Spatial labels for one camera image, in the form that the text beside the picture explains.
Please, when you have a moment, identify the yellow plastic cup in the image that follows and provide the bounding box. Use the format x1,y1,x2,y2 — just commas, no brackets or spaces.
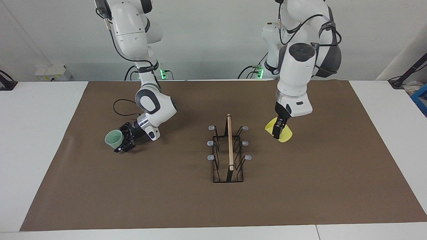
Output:
265,117,293,143

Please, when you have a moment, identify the pale green plastic cup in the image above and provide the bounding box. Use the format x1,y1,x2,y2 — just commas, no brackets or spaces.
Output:
105,129,123,149

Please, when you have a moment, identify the brown table mat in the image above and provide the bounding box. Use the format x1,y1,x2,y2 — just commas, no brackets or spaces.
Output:
19,80,427,232

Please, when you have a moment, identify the black stand with base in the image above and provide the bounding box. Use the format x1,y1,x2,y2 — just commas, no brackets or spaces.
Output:
389,53,427,89

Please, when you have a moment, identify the black table clamp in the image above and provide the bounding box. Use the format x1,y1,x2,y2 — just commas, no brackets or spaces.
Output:
0,70,18,91

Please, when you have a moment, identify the crumpled clear plastic bag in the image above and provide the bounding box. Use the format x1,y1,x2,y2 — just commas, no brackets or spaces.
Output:
403,81,423,96

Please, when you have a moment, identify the blue box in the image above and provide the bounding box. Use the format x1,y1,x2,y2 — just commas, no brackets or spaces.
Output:
411,83,427,117

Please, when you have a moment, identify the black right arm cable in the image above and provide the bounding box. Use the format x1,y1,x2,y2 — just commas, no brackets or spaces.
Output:
96,7,157,118

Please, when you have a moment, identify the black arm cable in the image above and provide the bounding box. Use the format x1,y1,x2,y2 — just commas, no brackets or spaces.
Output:
96,7,157,118
278,0,342,47

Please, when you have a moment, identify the black wire cup rack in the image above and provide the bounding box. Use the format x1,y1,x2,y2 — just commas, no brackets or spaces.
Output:
207,113,252,183

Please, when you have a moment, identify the black base cable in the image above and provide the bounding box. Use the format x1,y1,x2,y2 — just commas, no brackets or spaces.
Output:
238,53,269,79
124,65,140,81

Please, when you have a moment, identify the white wall socket box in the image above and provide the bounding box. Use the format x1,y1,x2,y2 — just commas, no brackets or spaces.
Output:
35,65,71,81

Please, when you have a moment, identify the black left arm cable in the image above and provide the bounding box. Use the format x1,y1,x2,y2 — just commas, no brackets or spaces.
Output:
278,0,342,47

